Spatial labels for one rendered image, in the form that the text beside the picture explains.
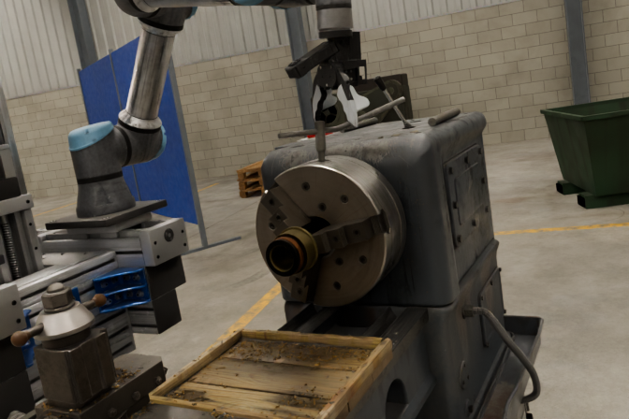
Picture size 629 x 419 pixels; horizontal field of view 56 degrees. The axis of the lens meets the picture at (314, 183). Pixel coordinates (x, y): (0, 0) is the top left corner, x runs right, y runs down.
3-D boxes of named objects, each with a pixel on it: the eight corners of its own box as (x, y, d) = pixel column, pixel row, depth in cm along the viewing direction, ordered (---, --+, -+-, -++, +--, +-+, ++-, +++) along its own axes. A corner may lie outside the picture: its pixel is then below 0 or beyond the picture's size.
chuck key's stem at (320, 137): (320, 176, 126) (317, 122, 124) (314, 174, 128) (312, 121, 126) (329, 174, 127) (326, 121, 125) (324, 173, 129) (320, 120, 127)
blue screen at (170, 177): (83, 221, 938) (51, 72, 904) (133, 209, 980) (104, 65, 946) (169, 259, 591) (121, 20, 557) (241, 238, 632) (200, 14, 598)
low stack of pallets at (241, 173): (267, 183, 1028) (262, 159, 1021) (314, 178, 1003) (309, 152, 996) (239, 198, 909) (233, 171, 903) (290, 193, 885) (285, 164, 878)
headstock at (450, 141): (363, 238, 206) (346, 126, 201) (504, 234, 183) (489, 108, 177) (271, 301, 155) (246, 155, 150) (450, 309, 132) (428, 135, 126)
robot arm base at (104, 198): (65, 219, 155) (56, 181, 154) (108, 205, 169) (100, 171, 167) (106, 216, 148) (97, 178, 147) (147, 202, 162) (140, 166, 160)
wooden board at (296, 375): (241, 344, 131) (239, 327, 130) (394, 357, 113) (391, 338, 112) (143, 418, 105) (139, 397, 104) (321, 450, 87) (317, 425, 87)
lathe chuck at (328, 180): (281, 283, 145) (270, 156, 138) (404, 300, 130) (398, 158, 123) (261, 297, 137) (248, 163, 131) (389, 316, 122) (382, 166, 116)
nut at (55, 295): (62, 301, 83) (56, 278, 82) (81, 302, 81) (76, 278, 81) (37, 312, 80) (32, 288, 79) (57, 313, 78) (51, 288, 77)
